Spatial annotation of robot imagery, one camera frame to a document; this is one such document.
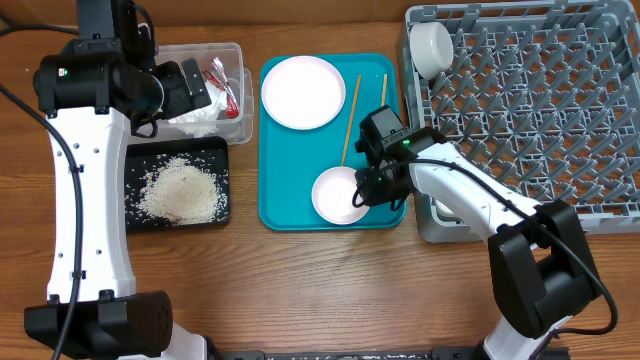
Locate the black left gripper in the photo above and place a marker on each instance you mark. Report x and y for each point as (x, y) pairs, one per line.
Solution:
(182, 101)

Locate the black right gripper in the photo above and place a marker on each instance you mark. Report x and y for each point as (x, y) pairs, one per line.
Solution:
(373, 198)

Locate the red foil wrapper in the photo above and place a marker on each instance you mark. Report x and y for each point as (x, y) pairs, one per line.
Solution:
(217, 77)

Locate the white napkin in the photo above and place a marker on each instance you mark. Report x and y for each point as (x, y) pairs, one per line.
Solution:
(201, 122)

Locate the small white plate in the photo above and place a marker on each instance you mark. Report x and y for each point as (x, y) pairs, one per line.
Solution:
(332, 196)

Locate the pile of rice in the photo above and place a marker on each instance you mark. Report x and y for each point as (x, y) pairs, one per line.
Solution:
(180, 192)

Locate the grey bowl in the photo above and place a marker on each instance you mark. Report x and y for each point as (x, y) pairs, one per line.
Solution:
(431, 49)

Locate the white cup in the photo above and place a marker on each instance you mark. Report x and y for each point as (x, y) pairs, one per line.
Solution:
(444, 212)

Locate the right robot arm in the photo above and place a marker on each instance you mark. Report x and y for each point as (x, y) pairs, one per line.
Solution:
(543, 272)

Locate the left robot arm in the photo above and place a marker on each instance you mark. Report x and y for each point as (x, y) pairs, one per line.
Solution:
(92, 97)

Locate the grey dishwasher rack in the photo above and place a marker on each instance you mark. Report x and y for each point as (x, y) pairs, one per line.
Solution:
(541, 95)

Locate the clear plastic bin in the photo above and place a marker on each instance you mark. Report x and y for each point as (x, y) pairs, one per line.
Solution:
(234, 130)

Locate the black tray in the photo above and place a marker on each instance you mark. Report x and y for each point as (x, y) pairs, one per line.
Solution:
(175, 225)

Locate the teal plastic tray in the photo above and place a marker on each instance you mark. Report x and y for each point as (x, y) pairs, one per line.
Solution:
(291, 160)

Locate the right wooden chopstick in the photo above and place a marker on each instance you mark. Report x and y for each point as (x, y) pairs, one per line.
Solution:
(384, 90)

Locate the wooden chopstick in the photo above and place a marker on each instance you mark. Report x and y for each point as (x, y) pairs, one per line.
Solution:
(350, 122)
(384, 90)

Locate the left wooden chopstick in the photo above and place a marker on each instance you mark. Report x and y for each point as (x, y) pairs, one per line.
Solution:
(350, 122)

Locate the large white plate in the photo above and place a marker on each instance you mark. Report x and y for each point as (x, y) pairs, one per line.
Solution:
(303, 92)

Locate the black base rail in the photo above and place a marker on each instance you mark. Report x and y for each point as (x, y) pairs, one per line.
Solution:
(437, 353)

